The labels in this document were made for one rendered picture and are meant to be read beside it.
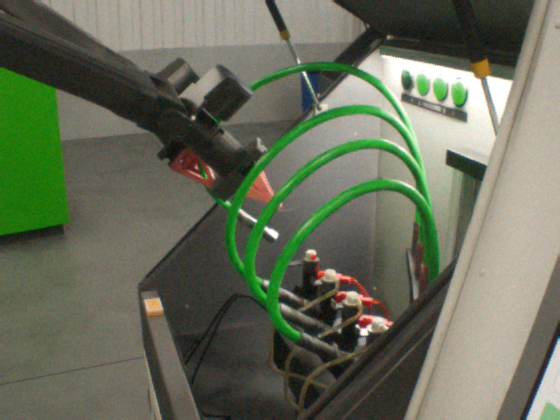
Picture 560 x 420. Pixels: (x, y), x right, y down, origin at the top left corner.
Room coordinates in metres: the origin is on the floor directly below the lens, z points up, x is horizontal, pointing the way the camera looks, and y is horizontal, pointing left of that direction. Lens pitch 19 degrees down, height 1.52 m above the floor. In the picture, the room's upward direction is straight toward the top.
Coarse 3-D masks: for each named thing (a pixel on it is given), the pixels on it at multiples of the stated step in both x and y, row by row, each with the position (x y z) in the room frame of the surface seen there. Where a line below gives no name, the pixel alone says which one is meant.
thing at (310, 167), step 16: (352, 144) 0.76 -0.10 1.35; (368, 144) 0.77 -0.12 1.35; (384, 144) 0.78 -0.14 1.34; (320, 160) 0.75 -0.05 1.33; (304, 176) 0.74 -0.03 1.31; (416, 176) 0.80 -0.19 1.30; (288, 192) 0.74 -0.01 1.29; (272, 208) 0.73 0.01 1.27; (256, 224) 0.73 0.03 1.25; (256, 240) 0.72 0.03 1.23; (256, 288) 0.72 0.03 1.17; (288, 320) 0.74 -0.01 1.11; (304, 320) 0.74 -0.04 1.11
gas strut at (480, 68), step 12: (456, 0) 0.62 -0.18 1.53; (468, 0) 0.62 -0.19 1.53; (456, 12) 0.63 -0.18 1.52; (468, 12) 0.62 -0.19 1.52; (468, 24) 0.62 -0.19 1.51; (468, 36) 0.63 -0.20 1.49; (480, 36) 0.63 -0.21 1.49; (468, 48) 0.63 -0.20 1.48; (480, 48) 0.63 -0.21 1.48; (480, 60) 0.63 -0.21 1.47; (480, 72) 0.63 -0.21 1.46; (492, 108) 0.65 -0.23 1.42; (492, 120) 0.65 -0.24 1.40
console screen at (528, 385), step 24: (552, 288) 0.46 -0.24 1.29; (552, 312) 0.45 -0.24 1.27; (528, 336) 0.47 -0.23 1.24; (552, 336) 0.44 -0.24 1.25; (528, 360) 0.46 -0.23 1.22; (552, 360) 0.43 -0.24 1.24; (528, 384) 0.45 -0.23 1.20; (552, 384) 0.42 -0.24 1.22; (504, 408) 0.46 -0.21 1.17; (528, 408) 0.43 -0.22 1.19; (552, 408) 0.41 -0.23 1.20
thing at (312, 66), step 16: (304, 64) 1.00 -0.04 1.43; (320, 64) 1.00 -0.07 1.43; (336, 64) 0.99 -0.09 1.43; (256, 80) 1.01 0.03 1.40; (272, 80) 1.00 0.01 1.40; (368, 80) 0.99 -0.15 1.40; (400, 112) 0.98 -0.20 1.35; (416, 144) 0.98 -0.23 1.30; (208, 192) 1.01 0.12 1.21; (224, 208) 1.01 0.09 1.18; (416, 208) 0.98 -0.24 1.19; (416, 224) 0.98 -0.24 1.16
